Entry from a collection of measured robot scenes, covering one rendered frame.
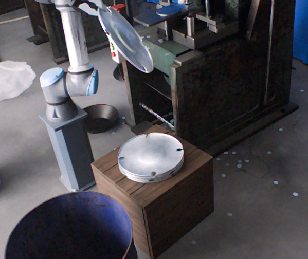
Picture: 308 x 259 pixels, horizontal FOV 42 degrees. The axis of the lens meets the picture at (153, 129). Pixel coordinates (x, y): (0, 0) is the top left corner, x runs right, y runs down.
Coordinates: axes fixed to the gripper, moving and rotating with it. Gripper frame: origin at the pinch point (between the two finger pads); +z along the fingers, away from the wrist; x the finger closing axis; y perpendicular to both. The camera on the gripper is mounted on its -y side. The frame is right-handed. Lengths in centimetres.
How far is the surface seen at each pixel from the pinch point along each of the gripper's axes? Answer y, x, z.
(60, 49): 197, 82, 53
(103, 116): 92, 75, 72
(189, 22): 38, -12, 50
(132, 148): 4, 44, 48
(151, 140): 7, 37, 55
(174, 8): 56, -12, 48
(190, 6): 57, -18, 55
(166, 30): 50, -2, 49
